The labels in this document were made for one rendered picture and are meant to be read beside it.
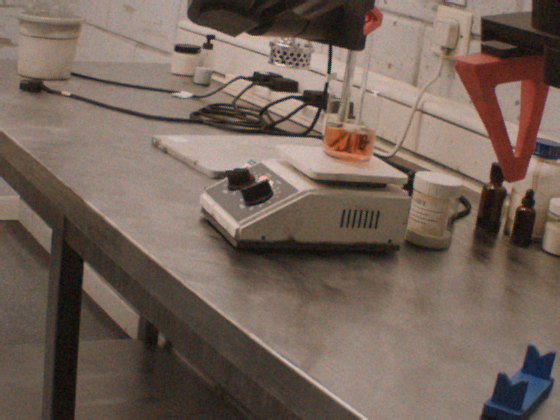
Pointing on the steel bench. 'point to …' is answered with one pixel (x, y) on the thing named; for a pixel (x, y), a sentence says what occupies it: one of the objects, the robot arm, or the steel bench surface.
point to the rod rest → (521, 387)
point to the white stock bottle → (540, 176)
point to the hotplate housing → (319, 215)
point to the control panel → (233, 202)
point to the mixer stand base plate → (225, 150)
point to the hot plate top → (309, 164)
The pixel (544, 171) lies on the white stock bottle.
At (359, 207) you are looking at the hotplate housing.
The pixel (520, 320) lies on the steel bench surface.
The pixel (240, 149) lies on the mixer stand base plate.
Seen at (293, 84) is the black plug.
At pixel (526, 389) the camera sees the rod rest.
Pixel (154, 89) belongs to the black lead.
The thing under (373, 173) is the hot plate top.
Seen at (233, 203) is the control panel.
